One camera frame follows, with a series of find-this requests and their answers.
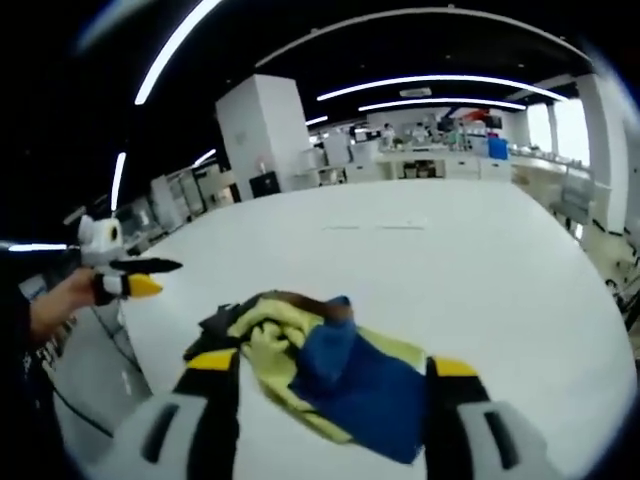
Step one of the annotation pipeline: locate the white square pillar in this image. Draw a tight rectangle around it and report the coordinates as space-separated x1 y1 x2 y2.
214 73 315 202

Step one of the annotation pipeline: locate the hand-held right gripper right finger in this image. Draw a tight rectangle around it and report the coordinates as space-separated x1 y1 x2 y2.
423 355 557 480

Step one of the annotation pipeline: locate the row of glass-front cabinets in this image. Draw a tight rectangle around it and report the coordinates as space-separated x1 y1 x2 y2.
117 162 236 251

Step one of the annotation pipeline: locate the black cabinet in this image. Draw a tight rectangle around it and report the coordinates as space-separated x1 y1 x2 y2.
248 170 279 200

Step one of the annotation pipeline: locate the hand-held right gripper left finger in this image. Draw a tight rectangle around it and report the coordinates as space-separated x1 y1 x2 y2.
107 348 242 480

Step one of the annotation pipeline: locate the white counter with cabinets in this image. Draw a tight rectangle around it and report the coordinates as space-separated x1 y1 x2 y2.
344 147 516 184

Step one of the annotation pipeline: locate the long ceiling light strip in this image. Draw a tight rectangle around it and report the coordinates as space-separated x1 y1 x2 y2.
356 97 528 113
315 74 572 103
133 0 224 107

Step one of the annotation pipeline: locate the person's left hand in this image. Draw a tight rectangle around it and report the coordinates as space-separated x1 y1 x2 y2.
29 268 101 345

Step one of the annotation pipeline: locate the white appliance box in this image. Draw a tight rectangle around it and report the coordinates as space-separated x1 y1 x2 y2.
323 133 351 166

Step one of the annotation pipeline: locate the yellow and blue garment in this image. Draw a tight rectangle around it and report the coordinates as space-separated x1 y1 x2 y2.
182 288 432 465

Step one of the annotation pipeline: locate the black cable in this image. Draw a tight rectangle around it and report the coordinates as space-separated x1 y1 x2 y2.
47 299 144 439

